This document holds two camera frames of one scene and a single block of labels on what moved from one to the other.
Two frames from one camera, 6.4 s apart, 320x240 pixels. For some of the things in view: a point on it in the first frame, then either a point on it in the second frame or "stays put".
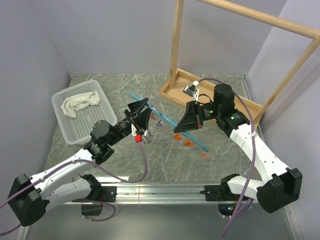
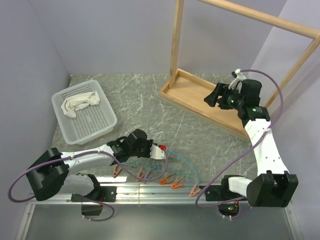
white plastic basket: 77,130 stays put
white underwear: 71,104 stays put
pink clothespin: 153,117 -> 117,170
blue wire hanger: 170,122 -> 164,170
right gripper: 189,121 -> 221,90
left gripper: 136,108 -> 149,142
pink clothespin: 204,156 -> 193,192
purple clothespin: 159,123 -> 146,178
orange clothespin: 188,143 -> 175,185
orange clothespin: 176,137 -> 164,181
